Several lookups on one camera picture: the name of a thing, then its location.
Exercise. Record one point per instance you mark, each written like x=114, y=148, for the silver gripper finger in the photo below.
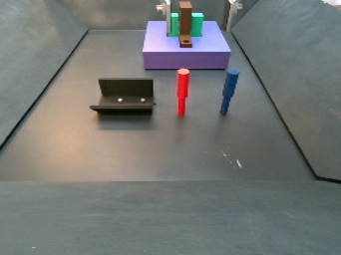
x=165, y=8
x=235, y=6

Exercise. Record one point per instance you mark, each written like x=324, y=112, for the blue stepped peg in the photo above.
x=228, y=91

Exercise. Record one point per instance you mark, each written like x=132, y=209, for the brown L-shaped holed block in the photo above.
x=185, y=23

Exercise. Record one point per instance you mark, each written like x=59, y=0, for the green block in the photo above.
x=196, y=31

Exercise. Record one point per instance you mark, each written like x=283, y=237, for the purple base block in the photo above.
x=164, y=54

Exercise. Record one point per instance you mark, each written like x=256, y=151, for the red stepped peg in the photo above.
x=182, y=88

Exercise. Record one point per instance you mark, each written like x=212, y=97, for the black angled bracket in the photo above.
x=126, y=95

